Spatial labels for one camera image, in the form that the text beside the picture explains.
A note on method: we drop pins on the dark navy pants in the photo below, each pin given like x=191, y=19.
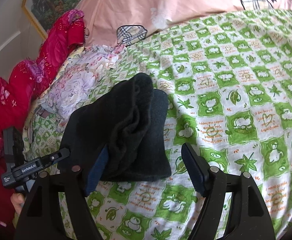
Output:
x=128, y=121

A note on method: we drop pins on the floral lilac pillow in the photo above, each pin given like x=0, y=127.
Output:
x=78, y=78

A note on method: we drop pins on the left hand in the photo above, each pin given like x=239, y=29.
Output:
x=17, y=200

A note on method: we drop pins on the red floral blanket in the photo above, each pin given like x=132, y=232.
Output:
x=29, y=78

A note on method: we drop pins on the black camera box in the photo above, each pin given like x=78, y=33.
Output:
x=12, y=144

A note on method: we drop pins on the pink cartoon print quilt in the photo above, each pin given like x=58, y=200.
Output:
x=115, y=22

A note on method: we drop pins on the green white patterned bedsheet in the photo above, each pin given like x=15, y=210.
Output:
x=228, y=79

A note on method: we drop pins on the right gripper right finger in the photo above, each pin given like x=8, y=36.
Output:
x=248, y=216

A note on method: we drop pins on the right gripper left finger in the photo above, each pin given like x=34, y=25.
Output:
x=41, y=217

